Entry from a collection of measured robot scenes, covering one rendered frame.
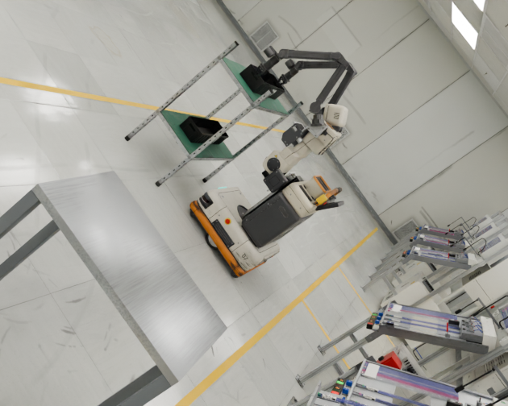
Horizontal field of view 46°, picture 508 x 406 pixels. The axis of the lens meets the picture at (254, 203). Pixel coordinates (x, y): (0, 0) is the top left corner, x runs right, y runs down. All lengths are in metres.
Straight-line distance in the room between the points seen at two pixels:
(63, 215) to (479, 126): 10.15
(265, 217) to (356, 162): 7.37
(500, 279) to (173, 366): 6.03
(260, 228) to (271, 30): 8.24
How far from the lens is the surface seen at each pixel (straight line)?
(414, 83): 11.56
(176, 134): 4.35
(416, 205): 11.49
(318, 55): 4.29
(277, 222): 4.29
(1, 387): 2.47
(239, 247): 4.36
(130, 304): 1.77
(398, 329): 4.25
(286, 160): 4.41
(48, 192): 1.83
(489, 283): 7.49
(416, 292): 7.51
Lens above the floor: 1.75
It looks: 17 degrees down
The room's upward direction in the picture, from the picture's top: 53 degrees clockwise
